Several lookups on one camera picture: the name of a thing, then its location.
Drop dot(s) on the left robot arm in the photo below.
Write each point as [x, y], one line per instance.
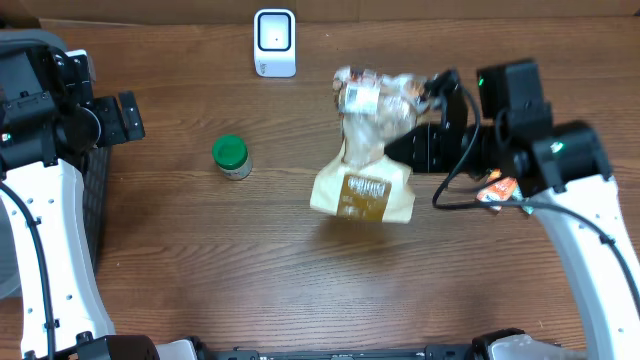
[85, 331]

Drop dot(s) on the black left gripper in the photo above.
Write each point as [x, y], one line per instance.
[118, 131]

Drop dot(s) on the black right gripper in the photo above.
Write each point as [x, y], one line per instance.
[423, 161]

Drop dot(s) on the grey plastic mesh basket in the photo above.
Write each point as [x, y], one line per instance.
[95, 200]

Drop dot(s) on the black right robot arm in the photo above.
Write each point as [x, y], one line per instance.
[565, 177]

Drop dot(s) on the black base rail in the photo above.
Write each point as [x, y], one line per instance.
[429, 352]

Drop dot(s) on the white barcode scanner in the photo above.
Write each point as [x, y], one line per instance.
[275, 43]

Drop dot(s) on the brown white snack pouch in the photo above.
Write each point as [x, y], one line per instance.
[362, 182]

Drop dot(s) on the teal wet wipes pack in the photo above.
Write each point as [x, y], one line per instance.
[517, 196]

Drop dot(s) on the orange Kleenex tissue pack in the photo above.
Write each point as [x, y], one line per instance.
[498, 188]

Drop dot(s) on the green lid jar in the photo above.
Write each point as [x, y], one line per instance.
[232, 157]

